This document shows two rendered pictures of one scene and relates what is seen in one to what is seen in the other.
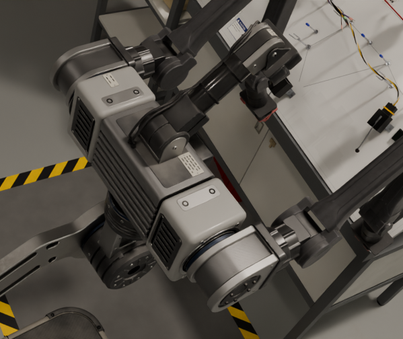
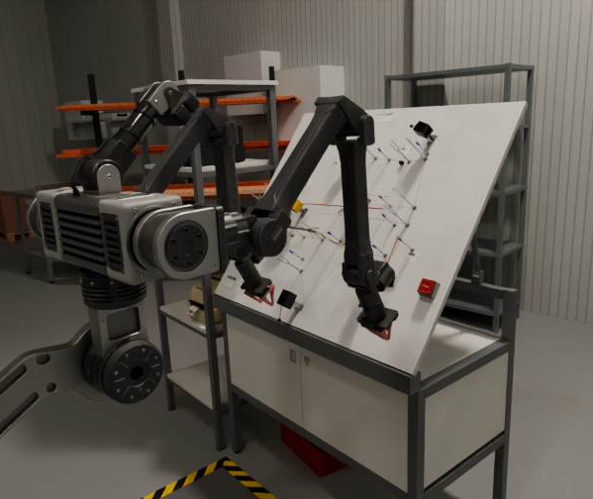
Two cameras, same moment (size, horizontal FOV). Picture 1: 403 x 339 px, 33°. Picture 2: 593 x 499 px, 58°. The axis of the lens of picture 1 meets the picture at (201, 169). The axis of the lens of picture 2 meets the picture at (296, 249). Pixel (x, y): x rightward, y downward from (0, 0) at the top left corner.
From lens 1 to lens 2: 0.98 m
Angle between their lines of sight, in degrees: 37
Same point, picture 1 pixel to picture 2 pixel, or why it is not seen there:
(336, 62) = (323, 267)
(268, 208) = (330, 428)
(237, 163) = (294, 408)
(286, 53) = (183, 96)
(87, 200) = not seen: outside the picture
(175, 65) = not seen: hidden behind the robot
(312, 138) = (328, 325)
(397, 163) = (306, 145)
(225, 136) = (276, 392)
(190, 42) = (147, 186)
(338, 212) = (275, 195)
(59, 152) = (147, 486)
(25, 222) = not seen: outside the picture
